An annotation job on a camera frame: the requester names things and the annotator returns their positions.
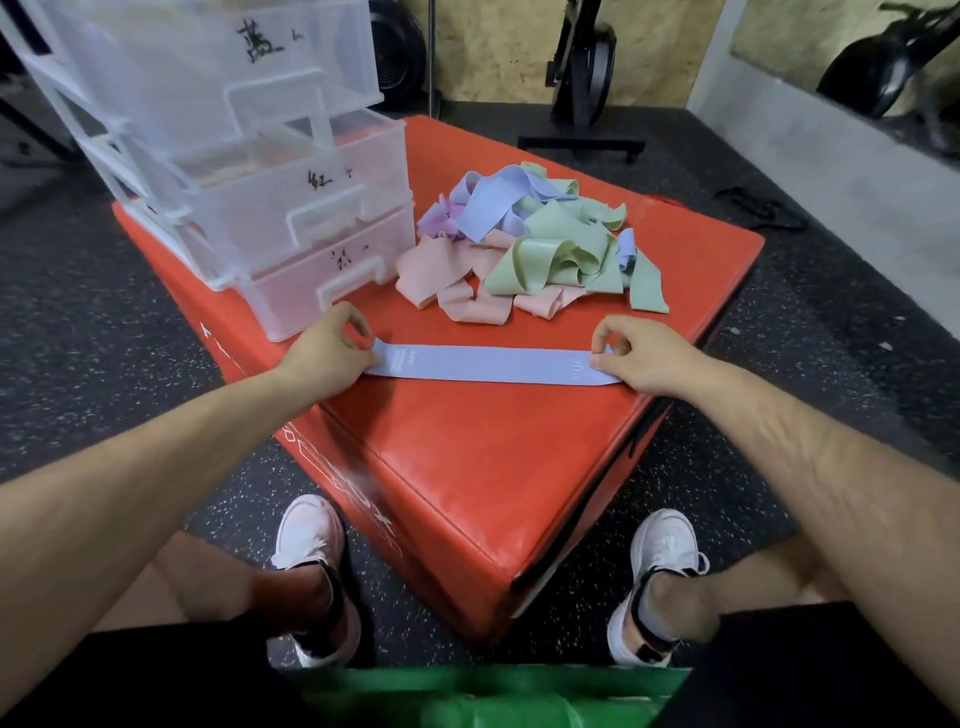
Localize person's left hand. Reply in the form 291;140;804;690
277;300;381;407

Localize person's right hand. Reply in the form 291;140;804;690
589;313;711;399

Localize blue resistance band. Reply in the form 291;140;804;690
365;339;624;388

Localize person's right forearm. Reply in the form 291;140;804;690
686;358;960;717

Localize person's left forearm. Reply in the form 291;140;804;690
0;366;316;714

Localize clear plastic drawer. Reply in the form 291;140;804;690
112;108;411;277
41;0;385;155
232;198;418;343

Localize pile of pastel elastic loops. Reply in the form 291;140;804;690
394;160;671;328

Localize red padded plyo box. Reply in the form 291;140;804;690
112;114;767;648

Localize white left shoe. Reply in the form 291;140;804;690
267;493;363;670

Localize white shoe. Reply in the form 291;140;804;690
606;508;711;669
267;493;363;670

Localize white right shoe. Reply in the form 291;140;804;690
606;508;711;669

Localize person's right leg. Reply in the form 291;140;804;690
645;534;849;645

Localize person's leg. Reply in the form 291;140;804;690
93;528;335;635
645;534;849;645

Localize person's left leg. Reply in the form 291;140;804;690
93;528;335;635

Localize black exercise bike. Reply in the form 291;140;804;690
516;0;648;164

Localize black round fan wheel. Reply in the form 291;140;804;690
367;0;429;114

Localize green bag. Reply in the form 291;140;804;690
287;663;692;728

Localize clear plastic drawer cabinet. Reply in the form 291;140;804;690
0;0;418;343

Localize black shorts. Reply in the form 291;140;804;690
0;600;960;728

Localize black exercise machine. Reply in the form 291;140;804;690
816;0;960;121

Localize black strap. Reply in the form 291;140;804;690
711;185;810;233

